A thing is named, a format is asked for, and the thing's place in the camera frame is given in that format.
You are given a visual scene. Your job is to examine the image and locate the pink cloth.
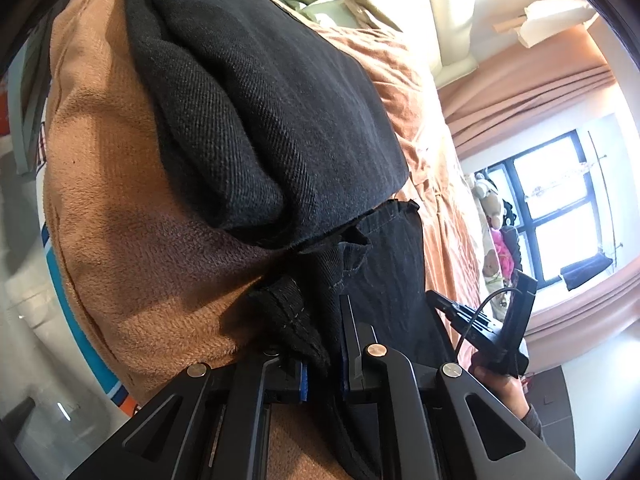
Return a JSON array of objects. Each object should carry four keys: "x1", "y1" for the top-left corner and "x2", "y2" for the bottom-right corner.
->
[{"x1": 492, "y1": 230, "x2": 518, "y2": 276}]

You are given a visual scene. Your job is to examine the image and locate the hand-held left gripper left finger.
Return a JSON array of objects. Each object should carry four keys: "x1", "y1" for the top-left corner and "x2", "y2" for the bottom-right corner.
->
[{"x1": 65, "y1": 347, "x2": 311, "y2": 480}]

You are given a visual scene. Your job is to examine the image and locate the beige pillow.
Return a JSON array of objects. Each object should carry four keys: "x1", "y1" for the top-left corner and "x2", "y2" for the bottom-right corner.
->
[{"x1": 300, "y1": 0, "x2": 406, "y2": 33}]

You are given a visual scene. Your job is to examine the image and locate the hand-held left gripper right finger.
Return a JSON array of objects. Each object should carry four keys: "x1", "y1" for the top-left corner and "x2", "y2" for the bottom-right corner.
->
[{"x1": 339, "y1": 294, "x2": 581, "y2": 480}]

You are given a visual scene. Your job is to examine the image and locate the metal drying rod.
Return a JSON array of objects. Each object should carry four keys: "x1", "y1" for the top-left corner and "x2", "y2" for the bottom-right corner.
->
[{"x1": 585, "y1": 132, "x2": 623, "y2": 266}]

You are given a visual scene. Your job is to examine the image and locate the beige teddy bear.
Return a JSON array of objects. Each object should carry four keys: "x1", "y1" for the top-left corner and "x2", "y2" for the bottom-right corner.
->
[{"x1": 470, "y1": 172, "x2": 501, "y2": 211}]

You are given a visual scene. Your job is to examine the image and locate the black pants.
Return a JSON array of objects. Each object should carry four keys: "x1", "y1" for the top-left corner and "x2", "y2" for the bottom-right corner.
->
[{"x1": 122, "y1": 0, "x2": 456, "y2": 480}]

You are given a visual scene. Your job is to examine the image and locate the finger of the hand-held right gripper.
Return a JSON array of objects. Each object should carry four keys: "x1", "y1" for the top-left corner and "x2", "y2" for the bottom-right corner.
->
[{"x1": 426, "y1": 290, "x2": 473, "y2": 331}]

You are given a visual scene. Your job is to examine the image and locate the person's right forearm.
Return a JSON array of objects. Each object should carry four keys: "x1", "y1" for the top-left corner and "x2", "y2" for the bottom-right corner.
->
[{"x1": 517, "y1": 405, "x2": 546, "y2": 443}]

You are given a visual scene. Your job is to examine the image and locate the black framed window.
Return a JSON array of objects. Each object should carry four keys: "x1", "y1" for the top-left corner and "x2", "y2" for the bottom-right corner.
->
[{"x1": 460, "y1": 127, "x2": 626, "y2": 306}]

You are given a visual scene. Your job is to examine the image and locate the pink curtain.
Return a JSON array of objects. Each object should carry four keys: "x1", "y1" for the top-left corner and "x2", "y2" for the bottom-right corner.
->
[
  {"x1": 437, "y1": 25, "x2": 631, "y2": 161},
  {"x1": 520, "y1": 255, "x2": 640, "y2": 376}
]

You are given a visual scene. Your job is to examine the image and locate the black cable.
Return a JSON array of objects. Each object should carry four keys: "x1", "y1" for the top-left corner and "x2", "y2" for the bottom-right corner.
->
[{"x1": 456, "y1": 286, "x2": 518, "y2": 358}]

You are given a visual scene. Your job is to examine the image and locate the dark hanging garment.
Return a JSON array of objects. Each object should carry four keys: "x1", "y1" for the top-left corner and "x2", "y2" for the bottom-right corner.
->
[{"x1": 560, "y1": 255, "x2": 615, "y2": 292}]

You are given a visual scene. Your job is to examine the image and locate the orange blanket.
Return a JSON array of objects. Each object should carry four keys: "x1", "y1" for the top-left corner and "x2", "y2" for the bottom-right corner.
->
[{"x1": 42, "y1": 0, "x2": 488, "y2": 480}]

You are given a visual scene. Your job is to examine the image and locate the person's right hand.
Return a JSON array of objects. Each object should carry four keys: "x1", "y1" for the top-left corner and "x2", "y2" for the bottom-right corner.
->
[{"x1": 472, "y1": 365, "x2": 531, "y2": 423}]

